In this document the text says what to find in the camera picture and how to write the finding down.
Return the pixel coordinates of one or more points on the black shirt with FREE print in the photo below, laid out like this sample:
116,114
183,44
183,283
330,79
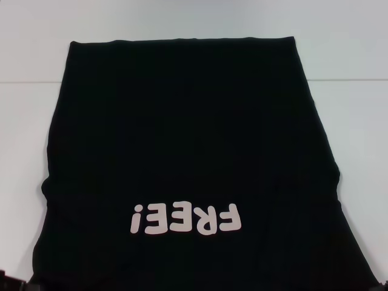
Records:
182,121

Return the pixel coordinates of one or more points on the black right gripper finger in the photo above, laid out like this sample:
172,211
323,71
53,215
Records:
382,286

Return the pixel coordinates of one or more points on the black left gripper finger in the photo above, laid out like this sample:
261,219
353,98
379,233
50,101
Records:
18,283

